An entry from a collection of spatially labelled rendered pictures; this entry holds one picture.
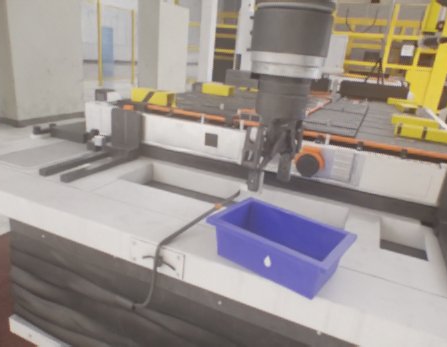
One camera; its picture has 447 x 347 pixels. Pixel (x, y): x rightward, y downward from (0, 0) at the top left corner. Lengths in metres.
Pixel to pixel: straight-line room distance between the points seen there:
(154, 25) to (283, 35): 7.50
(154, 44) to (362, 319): 7.55
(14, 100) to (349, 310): 5.24
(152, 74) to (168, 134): 6.81
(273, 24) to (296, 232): 0.41
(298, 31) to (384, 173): 0.60
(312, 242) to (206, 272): 0.21
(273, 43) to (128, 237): 0.48
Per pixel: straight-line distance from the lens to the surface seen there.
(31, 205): 0.94
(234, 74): 0.54
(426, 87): 11.95
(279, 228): 0.73
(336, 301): 0.64
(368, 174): 1.00
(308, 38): 0.48
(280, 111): 0.50
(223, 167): 1.12
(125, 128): 1.25
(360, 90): 2.59
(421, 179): 1.01
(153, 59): 7.95
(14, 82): 5.50
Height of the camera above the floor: 1.20
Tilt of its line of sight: 19 degrees down
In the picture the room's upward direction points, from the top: 5 degrees clockwise
